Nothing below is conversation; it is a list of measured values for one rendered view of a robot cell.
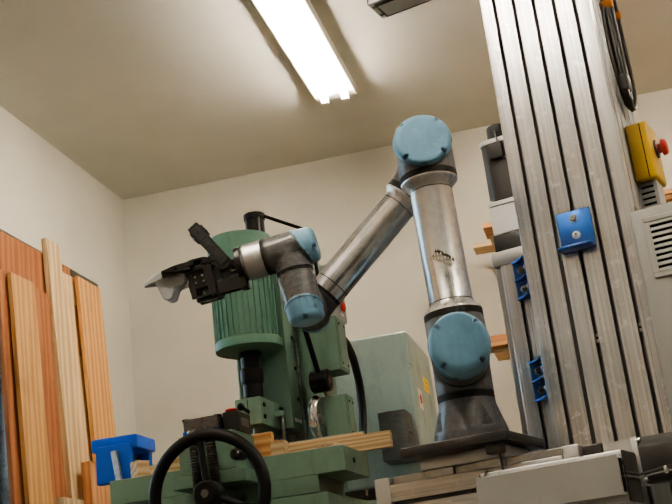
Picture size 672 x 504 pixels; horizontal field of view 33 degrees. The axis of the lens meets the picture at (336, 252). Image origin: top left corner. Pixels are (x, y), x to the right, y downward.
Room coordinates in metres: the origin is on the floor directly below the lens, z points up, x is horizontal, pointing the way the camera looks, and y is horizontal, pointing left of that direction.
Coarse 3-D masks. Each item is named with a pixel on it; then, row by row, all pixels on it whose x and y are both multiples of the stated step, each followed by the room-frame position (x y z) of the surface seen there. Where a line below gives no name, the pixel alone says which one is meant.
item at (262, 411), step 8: (240, 400) 2.81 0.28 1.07; (248, 400) 2.81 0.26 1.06; (256, 400) 2.80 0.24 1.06; (264, 400) 2.83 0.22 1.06; (248, 408) 2.81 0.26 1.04; (256, 408) 2.80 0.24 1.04; (264, 408) 2.82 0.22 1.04; (272, 408) 2.88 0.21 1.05; (256, 416) 2.80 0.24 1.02; (264, 416) 2.81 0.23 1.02; (272, 416) 2.87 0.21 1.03; (256, 424) 2.81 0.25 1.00; (264, 424) 2.82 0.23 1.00; (272, 424) 2.87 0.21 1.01; (280, 424) 2.93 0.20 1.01; (256, 432) 2.85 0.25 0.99
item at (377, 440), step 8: (376, 432) 2.76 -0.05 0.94; (384, 432) 2.76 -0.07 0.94; (328, 440) 2.80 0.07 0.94; (336, 440) 2.79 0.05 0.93; (344, 440) 2.79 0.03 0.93; (352, 440) 2.78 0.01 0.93; (360, 440) 2.77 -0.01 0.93; (368, 440) 2.77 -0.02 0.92; (376, 440) 2.76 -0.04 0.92; (384, 440) 2.76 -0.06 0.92; (296, 448) 2.82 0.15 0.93; (304, 448) 2.81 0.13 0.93; (312, 448) 2.81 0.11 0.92; (360, 448) 2.78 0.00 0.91; (368, 448) 2.77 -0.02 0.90; (376, 448) 2.77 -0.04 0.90; (384, 448) 2.78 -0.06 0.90
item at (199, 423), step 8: (216, 416) 2.62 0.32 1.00; (224, 416) 2.64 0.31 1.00; (232, 416) 2.64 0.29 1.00; (240, 416) 2.65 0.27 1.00; (248, 416) 2.70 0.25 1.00; (184, 424) 2.64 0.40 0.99; (192, 424) 2.63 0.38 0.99; (200, 424) 2.63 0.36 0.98; (208, 424) 2.62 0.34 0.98; (216, 424) 2.62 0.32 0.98; (224, 424) 2.64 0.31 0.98; (232, 424) 2.64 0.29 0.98; (240, 424) 2.64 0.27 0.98; (248, 424) 2.69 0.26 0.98; (184, 432) 2.64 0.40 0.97; (248, 432) 2.69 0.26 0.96
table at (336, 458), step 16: (320, 448) 2.64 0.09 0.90; (336, 448) 2.63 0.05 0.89; (352, 448) 2.70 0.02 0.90; (272, 464) 2.67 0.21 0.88; (288, 464) 2.66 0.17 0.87; (304, 464) 2.65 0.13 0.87; (320, 464) 2.64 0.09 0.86; (336, 464) 2.63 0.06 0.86; (352, 464) 2.68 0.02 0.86; (128, 480) 2.77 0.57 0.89; (144, 480) 2.76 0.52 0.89; (176, 480) 2.63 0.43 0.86; (224, 480) 2.60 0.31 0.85; (240, 480) 2.59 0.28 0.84; (256, 480) 2.66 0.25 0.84; (272, 480) 2.67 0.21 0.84; (112, 496) 2.78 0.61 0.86; (128, 496) 2.77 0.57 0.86; (144, 496) 2.76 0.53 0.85
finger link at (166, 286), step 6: (156, 276) 2.19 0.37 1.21; (174, 276) 2.19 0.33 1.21; (180, 276) 2.18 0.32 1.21; (150, 282) 2.20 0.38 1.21; (156, 282) 2.19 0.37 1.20; (162, 282) 2.19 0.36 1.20; (168, 282) 2.19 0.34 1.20; (174, 282) 2.19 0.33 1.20; (180, 282) 2.18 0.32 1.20; (162, 288) 2.19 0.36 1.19; (168, 288) 2.19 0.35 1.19; (174, 288) 2.19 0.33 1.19; (162, 294) 2.19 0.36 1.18; (168, 294) 2.19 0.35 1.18
